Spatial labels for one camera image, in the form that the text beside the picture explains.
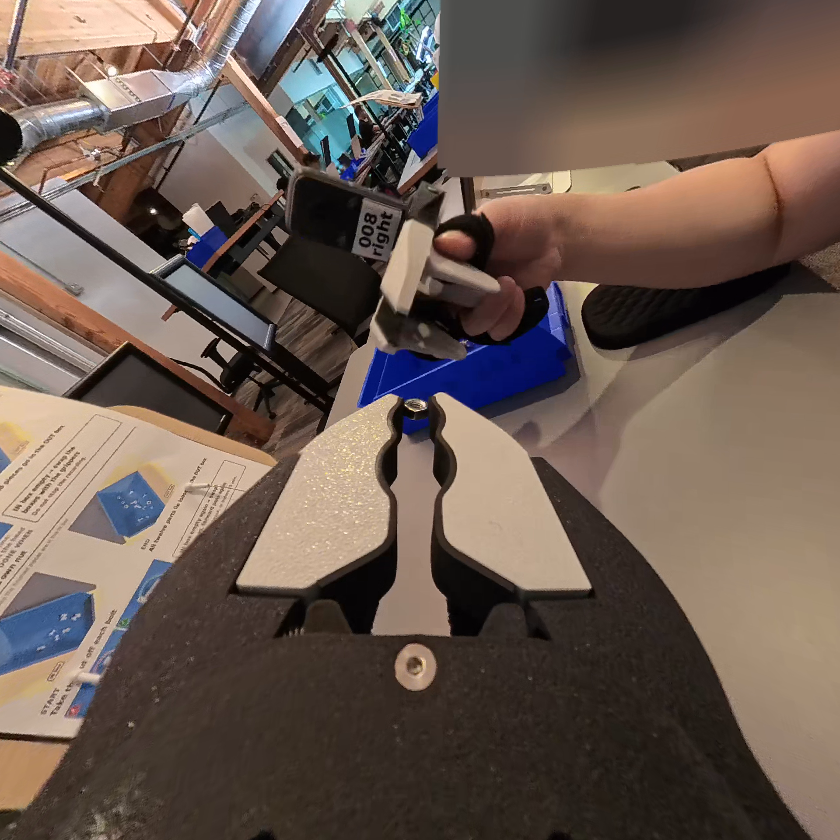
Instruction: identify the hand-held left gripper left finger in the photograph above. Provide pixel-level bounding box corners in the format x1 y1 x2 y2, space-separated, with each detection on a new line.
235 394 401 636

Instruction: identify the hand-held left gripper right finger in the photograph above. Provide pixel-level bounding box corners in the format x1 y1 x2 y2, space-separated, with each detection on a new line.
430 392 593 636

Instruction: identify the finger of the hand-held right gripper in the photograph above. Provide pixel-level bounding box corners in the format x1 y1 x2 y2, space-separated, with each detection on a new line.
379 218 439 315
369 305 468 361

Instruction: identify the person's right forearm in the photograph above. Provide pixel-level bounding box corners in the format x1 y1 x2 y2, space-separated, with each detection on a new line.
558 128 840 290

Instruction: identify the person's right hand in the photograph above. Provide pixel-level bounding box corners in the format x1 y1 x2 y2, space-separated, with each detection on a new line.
433 193 567 342

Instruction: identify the wooden top standing desk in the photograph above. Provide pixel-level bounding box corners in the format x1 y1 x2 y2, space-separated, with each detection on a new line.
161 190 293 322

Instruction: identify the black framed display panel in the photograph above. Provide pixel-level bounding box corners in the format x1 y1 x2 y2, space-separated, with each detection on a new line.
62 341 236 439

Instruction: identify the printed instruction sheet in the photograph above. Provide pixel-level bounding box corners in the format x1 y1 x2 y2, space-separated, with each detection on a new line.
0 386 271 742

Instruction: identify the black quilted wrist rest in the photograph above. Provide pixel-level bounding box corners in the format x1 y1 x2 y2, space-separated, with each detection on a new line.
581 262 791 350

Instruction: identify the black pole floor stand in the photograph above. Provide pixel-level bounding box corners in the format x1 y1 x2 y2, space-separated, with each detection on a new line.
0 164 198 309

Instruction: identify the silver ventilation duct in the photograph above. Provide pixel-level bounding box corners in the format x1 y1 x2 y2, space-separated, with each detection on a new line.
0 0 263 165

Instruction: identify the brown wooden post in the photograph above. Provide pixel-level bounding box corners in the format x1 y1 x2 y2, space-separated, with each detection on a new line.
0 252 275 446

